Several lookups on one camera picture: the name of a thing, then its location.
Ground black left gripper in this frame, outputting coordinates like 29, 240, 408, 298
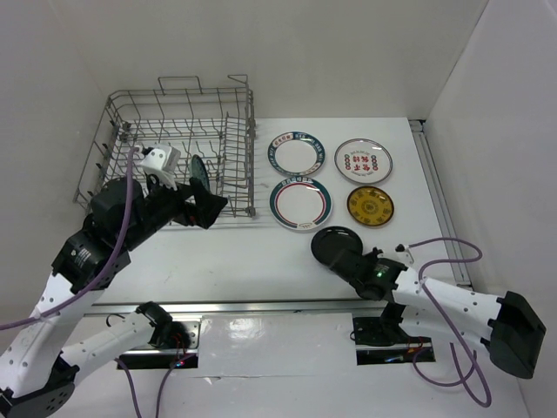
121, 171, 227, 250

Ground blue floral plate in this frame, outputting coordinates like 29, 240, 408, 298
190, 154, 211, 192

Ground black plate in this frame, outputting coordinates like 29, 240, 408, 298
310, 226, 363, 266

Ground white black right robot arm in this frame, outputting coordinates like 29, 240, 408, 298
325, 249, 547, 379

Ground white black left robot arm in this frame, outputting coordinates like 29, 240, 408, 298
1, 178, 228, 417

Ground yellow patterned plate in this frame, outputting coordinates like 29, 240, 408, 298
346, 185, 395, 227

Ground white plate red characters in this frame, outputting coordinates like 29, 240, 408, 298
334, 138, 393, 185

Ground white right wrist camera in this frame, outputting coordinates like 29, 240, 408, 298
395, 244, 414, 266

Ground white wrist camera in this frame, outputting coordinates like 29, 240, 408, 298
395, 244, 414, 266
139, 144, 181, 190

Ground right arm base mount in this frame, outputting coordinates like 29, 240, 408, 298
349, 303, 435, 366

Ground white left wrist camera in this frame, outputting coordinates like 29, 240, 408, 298
139, 144, 181, 190

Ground grey wire dish rack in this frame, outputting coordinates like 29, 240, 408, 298
73, 74, 256, 218

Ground green red ring plate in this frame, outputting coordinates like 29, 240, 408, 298
269, 176, 332, 232

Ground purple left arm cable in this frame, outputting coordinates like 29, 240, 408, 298
0, 146, 143, 334

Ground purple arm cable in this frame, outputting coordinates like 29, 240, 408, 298
0, 146, 143, 334
408, 237, 494, 408

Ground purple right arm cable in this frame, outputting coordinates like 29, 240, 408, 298
408, 237, 494, 408

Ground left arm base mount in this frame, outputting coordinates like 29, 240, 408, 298
118, 315, 201, 370

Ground aluminium table rail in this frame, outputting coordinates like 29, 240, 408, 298
408, 119, 473, 289

